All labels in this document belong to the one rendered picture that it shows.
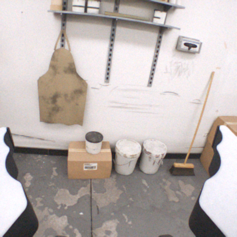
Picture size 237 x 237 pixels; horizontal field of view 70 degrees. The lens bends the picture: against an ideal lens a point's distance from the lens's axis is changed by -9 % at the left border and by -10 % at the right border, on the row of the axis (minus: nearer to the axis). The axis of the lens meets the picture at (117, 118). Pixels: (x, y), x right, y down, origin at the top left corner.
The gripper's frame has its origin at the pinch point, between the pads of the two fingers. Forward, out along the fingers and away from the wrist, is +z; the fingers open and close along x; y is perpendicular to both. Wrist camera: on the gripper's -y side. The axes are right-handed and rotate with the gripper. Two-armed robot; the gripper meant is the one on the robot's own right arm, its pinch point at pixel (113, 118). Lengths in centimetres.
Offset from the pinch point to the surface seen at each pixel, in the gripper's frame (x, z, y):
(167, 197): 61, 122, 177
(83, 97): -33, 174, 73
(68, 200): -50, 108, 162
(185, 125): 95, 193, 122
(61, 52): -51, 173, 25
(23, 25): -87, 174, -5
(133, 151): 22, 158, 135
